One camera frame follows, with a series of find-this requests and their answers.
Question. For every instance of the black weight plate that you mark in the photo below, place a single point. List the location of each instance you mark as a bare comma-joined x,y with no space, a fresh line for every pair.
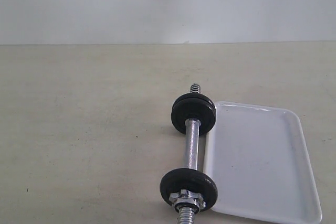
192,180
195,96

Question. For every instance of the black weight plate end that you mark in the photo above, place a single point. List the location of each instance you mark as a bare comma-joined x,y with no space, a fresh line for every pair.
193,109

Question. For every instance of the chrome threaded dumbbell bar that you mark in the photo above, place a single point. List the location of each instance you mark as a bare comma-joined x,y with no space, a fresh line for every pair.
187,214

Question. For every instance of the white rectangular plastic tray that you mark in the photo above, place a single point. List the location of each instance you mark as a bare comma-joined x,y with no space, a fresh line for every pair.
258,158

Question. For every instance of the chrome spinlock collar nut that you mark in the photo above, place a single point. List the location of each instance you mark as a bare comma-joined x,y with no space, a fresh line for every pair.
187,197

